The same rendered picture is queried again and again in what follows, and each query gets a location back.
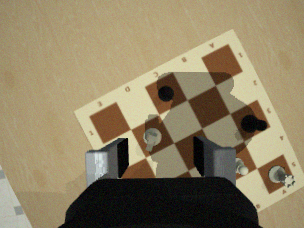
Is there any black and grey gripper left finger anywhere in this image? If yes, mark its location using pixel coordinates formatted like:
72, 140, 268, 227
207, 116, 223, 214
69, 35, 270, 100
85, 138, 129, 188

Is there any white pawn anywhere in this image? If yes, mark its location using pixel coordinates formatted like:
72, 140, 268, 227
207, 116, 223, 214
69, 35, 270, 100
236, 157, 249, 175

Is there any brown and cream chessboard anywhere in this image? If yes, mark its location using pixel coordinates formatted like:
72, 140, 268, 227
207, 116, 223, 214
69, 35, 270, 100
74, 29, 304, 212

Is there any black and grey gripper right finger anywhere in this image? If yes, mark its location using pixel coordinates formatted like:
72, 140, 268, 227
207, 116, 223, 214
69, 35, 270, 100
193, 136, 236, 186

